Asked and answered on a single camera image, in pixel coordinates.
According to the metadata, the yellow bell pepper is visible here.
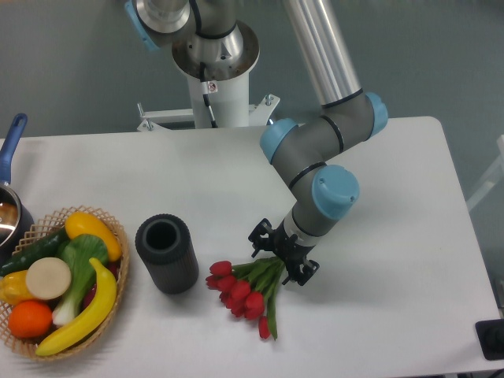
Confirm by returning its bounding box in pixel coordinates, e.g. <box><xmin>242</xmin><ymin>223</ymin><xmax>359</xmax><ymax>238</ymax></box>
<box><xmin>0</xmin><ymin>270</ymin><xmax>35</xmax><ymax>306</ymax></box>

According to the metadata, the green bok choy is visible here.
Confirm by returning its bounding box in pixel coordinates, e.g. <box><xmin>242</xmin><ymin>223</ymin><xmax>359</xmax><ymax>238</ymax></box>
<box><xmin>53</xmin><ymin>234</ymin><xmax>109</xmax><ymax>328</ymax></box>

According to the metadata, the black cable on pedestal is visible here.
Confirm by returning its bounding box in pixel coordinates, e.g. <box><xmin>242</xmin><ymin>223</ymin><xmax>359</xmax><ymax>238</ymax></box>
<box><xmin>198</xmin><ymin>61</ymin><xmax>219</xmax><ymax>128</ymax></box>

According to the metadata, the blue handled saucepan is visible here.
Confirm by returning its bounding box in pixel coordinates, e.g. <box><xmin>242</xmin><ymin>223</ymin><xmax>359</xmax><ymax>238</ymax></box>
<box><xmin>1</xmin><ymin>113</ymin><xmax>33</xmax><ymax>265</ymax></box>

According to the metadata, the beige round disc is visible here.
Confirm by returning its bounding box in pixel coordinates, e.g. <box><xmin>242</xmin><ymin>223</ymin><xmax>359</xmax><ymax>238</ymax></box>
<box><xmin>25</xmin><ymin>258</ymin><xmax>72</xmax><ymax>300</ymax></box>

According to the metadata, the dark grey ribbed vase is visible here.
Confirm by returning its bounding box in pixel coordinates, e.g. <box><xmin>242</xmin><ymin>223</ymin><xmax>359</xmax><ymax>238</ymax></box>
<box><xmin>135</xmin><ymin>213</ymin><xmax>199</xmax><ymax>295</ymax></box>

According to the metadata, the red tulip bouquet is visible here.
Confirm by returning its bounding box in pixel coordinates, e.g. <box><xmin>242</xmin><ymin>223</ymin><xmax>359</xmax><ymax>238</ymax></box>
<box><xmin>206</xmin><ymin>257</ymin><xmax>285</xmax><ymax>339</ymax></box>

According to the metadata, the orange fruit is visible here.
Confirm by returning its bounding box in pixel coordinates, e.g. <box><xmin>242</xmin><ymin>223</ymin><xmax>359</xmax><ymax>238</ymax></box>
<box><xmin>8</xmin><ymin>300</ymin><xmax>52</xmax><ymax>339</ymax></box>

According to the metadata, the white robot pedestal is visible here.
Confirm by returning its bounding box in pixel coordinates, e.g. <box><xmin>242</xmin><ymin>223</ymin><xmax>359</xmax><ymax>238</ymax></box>
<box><xmin>135</xmin><ymin>19</ymin><xmax>281</xmax><ymax>132</ymax></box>

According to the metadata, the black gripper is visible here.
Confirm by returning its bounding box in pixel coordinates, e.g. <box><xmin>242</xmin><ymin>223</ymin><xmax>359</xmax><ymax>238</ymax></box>
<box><xmin>248</xmin><ymin>218</ymin><xmax>319</xmax><ymax>286</ymax></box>

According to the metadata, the black device at table edge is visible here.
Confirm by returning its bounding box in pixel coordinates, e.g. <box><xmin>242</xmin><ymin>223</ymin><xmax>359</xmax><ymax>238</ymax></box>
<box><xmin>475</xmin><ymin>319</ymin><xmax>504</xmax><ymax>361</ymax></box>

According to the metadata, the woven wicker basket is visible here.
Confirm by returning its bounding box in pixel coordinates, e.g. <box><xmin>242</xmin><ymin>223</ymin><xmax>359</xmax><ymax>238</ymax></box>
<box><xmin>1</xmin><ymin>206</ymin><xmax>130</xmax><ymax>361</ymax></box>

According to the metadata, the yellow banana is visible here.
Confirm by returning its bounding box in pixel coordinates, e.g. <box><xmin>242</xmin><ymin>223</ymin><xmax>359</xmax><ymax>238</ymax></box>
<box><xmin>35</xmin><ymin>258</ymin><xmax>117</xmax><ymax>357</ymax></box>

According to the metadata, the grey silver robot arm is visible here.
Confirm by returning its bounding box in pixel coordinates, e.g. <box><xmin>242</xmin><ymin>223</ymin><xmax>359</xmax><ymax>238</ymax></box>
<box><xmin>124</xmin><ymin>1</ymin><xmax>388</xmax><ymax>284</ymax></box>

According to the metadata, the yellow squash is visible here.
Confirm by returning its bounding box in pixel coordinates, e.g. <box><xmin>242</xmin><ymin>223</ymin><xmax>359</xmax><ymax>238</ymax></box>
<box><xmin>65</xmin><ymin>212</ymin><xmax>122</xmax><ymax>262</ymax></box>

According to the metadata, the red fruit in basket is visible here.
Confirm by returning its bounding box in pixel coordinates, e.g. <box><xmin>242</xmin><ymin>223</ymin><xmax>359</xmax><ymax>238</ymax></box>
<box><xmin>81</xmin><ymin>261</ymin><xmax>120</xmax><ymax>310</ymax></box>

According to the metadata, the green cucumber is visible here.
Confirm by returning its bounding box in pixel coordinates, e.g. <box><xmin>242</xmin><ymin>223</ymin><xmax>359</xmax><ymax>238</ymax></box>
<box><xmin>1</xmin><ymin>228</ymin><xmax>69</xmax><ymax>277</ymax></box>

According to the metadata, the white frame at right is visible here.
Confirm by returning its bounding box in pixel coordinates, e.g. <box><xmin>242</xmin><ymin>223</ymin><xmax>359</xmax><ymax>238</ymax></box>
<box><xmin>465</xmin><ymin>135</ymin><xmax>503</xmax><ymax>213</ymax></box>

